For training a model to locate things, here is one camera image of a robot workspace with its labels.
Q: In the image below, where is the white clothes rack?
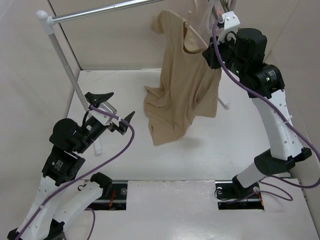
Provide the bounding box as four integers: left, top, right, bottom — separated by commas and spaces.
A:
36, 0, 241, 156

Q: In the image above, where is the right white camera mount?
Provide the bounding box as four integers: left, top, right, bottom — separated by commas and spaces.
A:
217, 11, 241, 43

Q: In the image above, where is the white tank top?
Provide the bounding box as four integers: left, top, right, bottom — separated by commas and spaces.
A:
199, 0, 219, 38

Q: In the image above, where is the grey clothes hanger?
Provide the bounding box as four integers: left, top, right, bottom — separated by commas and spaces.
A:
220, 0, 237, 13

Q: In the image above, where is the aluminium rail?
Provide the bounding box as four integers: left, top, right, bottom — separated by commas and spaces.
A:
248, 69, 292, 179

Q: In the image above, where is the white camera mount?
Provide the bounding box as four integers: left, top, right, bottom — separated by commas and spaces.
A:
89, 101, 117, 126
217, 11, 241, 43

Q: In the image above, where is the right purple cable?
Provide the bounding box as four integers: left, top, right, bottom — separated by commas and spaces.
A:
211, 18, 320, 202

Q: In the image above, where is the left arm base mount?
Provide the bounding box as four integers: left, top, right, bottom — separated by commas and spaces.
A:
88, 180, 128, 211

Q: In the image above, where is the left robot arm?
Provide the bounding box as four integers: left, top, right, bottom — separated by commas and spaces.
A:
7, 92, 135, 240

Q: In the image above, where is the wooden clothes hanger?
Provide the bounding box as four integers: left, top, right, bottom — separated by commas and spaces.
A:
183, 0, 208, 48

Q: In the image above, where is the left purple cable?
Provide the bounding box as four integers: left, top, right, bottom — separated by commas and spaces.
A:
18, 104, 136, 240

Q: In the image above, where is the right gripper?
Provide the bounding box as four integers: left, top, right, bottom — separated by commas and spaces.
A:
203, 30, 248, 78

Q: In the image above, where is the purple cable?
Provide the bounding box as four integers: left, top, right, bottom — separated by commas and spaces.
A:
18, 104, 136, 240
211, 18, 320, 202

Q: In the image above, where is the beige t shirt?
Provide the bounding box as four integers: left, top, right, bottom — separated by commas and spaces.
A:
143, 10, 222, 146

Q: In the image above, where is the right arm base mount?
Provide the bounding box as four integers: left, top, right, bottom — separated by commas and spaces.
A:
214, 180, 264, 210

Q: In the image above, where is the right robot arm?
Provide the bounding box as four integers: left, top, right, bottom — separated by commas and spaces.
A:
202, 28, 312, 197

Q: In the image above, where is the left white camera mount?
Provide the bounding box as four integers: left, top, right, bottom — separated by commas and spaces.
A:
89, 101, 117, 126

